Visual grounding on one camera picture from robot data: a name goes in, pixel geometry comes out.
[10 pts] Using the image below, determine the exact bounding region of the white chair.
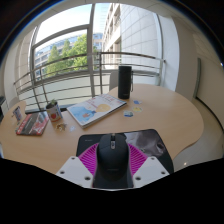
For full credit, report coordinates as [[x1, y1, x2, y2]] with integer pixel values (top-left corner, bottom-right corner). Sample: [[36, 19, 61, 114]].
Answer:
[[109, 70, 120, 92], [8, 96, 21, 109]]

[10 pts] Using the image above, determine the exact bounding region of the metal balcony railing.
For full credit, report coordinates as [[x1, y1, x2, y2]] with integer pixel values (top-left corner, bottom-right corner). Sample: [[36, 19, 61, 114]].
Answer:
[[13, 51, 167, 111]]

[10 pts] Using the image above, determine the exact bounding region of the black drink bottle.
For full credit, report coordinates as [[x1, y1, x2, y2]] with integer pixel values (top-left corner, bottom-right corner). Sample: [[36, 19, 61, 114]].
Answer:
[[117, 65, 133, 100]]

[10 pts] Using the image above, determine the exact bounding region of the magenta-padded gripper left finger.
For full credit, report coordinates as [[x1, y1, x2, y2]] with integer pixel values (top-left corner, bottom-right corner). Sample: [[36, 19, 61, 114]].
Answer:
[[55, 142, 100, 189]]

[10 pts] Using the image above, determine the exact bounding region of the red and black magazine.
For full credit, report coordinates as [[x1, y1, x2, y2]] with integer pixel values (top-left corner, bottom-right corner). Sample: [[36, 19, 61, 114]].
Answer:
[[15, 111, 50, 136]]

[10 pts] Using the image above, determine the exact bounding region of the black computer mouse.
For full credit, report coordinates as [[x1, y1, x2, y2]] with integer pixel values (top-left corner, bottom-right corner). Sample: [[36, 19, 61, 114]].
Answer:
[[94, 133, 132, 189]]

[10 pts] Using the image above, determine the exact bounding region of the black printed mouse pad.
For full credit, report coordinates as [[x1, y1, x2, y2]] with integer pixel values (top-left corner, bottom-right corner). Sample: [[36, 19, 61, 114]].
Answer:
[[75, 128, 175, 174]]

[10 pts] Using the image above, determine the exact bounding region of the light blue illustrated magazine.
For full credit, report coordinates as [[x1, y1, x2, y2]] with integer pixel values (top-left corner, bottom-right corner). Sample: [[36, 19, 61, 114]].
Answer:
[[66, 93, 128, 129]]

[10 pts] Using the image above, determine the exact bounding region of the green tree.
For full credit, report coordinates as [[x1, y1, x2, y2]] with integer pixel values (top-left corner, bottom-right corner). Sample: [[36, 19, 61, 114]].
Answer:
[[44, 33, 99, 76]]

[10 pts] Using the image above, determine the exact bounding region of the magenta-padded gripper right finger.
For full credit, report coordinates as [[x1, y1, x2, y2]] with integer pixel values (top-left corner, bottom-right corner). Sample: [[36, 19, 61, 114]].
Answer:
[[127, 142, 170, 188]]

